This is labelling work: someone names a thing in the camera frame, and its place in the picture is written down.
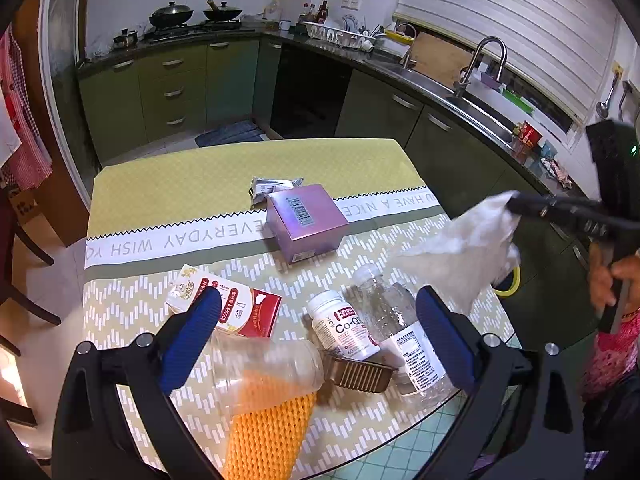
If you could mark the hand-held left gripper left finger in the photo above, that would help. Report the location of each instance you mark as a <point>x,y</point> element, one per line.
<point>192,340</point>

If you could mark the white supplement bottle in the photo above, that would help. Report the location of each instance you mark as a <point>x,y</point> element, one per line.
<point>340,330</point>

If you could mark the steel ladle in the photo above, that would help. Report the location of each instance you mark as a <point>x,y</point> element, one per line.
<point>604,105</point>

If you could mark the yellow rimmed trash bin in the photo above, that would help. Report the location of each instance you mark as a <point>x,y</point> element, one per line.
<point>515,280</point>

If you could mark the blue floor mat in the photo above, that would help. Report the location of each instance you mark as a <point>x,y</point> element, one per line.
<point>230,132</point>

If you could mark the green kitchen cabinets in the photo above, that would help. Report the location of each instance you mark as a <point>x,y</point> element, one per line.
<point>175,85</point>

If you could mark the dark wooden chair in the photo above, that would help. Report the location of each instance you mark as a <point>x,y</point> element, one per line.
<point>20,240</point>

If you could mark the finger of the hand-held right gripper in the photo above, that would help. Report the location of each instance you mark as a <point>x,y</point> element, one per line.
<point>550,202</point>
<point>600,222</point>

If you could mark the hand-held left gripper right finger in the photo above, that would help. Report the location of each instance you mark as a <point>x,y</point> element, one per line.
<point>445,340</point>

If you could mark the steel kitchen sink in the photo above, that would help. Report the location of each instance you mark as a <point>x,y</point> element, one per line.
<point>475,110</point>

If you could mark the cooking oil bottle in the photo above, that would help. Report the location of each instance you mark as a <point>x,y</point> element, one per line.
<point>273,10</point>

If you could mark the green tray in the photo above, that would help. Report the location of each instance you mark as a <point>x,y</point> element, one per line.
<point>520,100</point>

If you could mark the gas stove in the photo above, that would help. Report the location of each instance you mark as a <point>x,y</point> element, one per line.
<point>200,30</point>

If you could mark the white window blind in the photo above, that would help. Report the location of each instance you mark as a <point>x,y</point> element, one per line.
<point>500,10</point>

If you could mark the red container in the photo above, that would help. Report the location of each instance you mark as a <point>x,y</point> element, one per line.
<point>529,134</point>

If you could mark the person's patterned clothing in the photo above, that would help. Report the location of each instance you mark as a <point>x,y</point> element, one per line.
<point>610,355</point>

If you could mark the yellow patterned tablecloth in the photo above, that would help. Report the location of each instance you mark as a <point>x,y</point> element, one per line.
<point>200,180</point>

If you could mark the white dish rack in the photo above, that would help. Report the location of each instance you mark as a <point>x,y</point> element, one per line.
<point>335,35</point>

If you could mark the black wok with lid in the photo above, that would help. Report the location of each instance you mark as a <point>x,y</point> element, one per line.
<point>171,14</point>

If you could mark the crumpled cloth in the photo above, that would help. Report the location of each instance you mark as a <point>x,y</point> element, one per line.
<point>557,171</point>

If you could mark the clear plastic water bottle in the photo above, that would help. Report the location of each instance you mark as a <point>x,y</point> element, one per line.
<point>385,310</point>

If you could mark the wooden cutting board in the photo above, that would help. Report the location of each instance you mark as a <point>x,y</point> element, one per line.
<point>440,57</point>

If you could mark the brown foil tray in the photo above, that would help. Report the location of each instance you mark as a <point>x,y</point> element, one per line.
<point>355,375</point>

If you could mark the steel kitchen faucet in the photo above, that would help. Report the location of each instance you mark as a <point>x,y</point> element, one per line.
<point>492,45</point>

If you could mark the white plastic bag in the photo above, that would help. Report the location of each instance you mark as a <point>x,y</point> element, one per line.
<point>460,250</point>

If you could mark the red checkered cloth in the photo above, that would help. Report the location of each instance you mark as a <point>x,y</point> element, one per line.
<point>25,125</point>

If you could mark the yellow basket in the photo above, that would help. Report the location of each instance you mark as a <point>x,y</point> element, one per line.
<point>400,35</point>

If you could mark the white and red carton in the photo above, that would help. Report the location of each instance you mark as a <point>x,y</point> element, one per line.
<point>250,310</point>

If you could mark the small steel pot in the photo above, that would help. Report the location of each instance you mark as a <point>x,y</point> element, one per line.
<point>125,39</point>

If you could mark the silver snack wrapper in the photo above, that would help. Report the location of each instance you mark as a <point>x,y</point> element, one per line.
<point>265,187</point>

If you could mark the purple cardboard box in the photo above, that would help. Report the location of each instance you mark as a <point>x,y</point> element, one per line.
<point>300,230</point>

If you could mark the person's right hand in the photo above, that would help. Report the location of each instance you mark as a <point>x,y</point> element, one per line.
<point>600,280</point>

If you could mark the clear plastic cup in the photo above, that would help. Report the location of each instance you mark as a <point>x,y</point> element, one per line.
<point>280,355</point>

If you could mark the orange foam net sleeve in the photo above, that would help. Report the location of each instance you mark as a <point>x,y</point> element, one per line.
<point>265,425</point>

